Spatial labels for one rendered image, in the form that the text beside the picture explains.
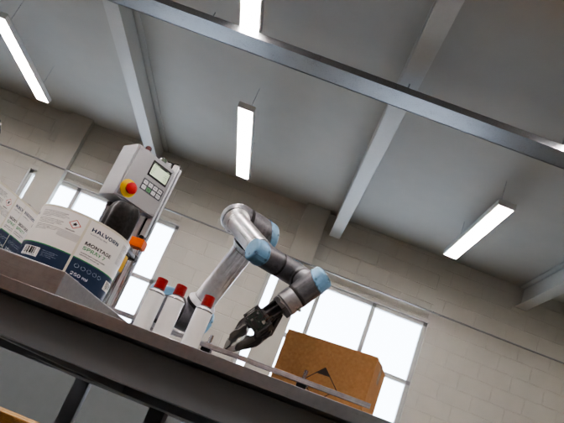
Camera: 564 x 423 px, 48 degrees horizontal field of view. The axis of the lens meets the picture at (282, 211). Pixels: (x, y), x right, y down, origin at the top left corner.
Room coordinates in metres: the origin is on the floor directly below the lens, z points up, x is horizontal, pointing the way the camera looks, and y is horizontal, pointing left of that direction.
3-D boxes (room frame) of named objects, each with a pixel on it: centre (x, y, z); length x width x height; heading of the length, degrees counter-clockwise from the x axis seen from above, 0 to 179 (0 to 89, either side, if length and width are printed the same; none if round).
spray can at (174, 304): (1.84, 0.19, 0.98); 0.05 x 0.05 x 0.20
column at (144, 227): (2.04, 0.40, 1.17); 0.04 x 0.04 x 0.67; 77
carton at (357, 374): (2.06, -0.34, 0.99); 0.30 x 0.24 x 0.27; 68
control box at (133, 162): (2.00, 0.48, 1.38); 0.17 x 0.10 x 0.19; 132
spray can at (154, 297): (1.86, 0.25, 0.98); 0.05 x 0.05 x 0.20
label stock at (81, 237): (1.34, 0.38, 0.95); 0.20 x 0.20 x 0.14
